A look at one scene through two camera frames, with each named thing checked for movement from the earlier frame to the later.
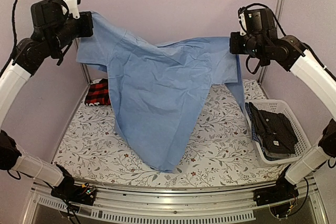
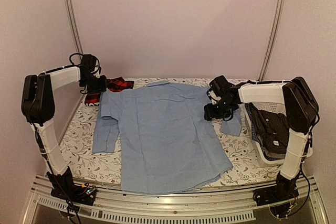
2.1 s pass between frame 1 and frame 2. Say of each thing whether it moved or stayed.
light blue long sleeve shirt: moved
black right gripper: moved
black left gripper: moved
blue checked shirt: stayed
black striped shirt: stayed
